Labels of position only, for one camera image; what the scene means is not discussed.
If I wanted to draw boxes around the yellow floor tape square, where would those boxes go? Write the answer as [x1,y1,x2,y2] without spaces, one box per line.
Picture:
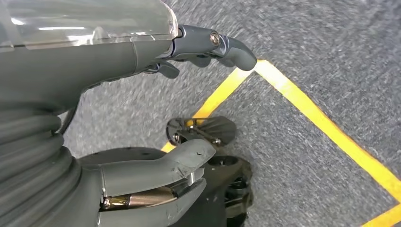
[160,59,401,227]

